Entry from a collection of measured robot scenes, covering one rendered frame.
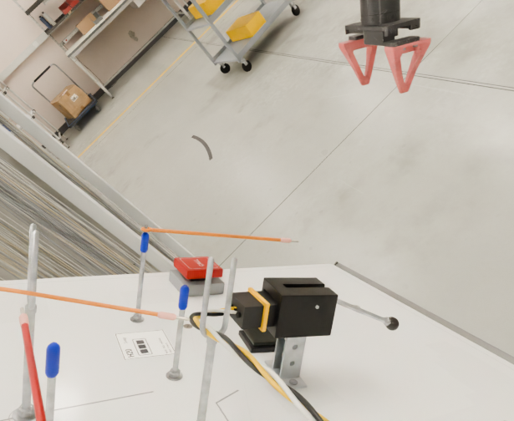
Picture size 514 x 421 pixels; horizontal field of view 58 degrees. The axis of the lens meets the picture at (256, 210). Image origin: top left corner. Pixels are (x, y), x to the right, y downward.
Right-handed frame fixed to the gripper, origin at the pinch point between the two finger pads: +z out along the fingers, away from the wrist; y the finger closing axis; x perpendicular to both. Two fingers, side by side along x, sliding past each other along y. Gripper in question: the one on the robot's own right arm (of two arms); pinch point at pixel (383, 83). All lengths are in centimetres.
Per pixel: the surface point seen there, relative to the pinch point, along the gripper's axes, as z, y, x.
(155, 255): 36, -39, -39
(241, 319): 7.0, 30.9, -38.5
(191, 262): 13.3, 9.0, -38.0
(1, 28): -14, -784, -104
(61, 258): 28, -35, -58
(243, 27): 20, -357, 118
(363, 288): 26.3, 12.2, -14.4
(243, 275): 20.4, 5.7, -30.6
